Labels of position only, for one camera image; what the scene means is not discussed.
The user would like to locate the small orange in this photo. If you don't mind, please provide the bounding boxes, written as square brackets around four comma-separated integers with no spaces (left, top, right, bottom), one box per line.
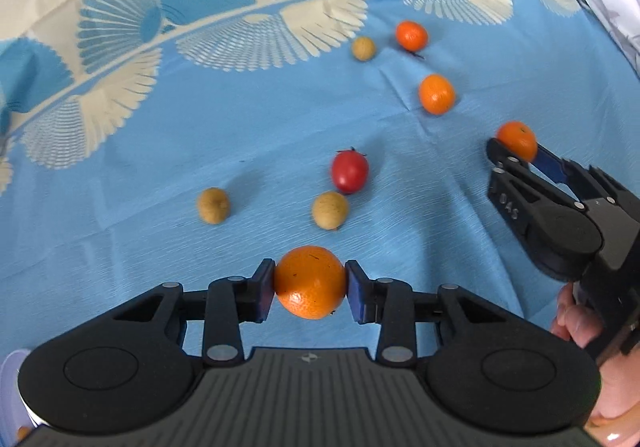
[496,121,538,162]
[395,20,428,53]

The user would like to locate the tan longan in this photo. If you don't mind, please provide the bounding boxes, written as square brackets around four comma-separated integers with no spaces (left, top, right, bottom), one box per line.
[198,187,231,225]
[311,192,349,230]
[352,37,378,62]

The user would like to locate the red cherry tomato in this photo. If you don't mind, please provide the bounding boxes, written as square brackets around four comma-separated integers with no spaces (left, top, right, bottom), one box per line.
[330,148,369,194]

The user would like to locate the orange mid tablecloth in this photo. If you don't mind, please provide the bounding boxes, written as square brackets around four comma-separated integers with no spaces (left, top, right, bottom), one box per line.
[419,74,457,116]

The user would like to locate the right hand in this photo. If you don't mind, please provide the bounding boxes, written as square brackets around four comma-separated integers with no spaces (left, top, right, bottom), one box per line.
[549,281,640,447]

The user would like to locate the blue fan-pattern tablecloth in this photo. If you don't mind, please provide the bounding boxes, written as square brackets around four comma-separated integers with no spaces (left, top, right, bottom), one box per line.
[0,0,640,428]

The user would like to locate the lavender plate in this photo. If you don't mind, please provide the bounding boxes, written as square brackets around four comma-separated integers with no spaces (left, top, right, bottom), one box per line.
[0,349,38,447]

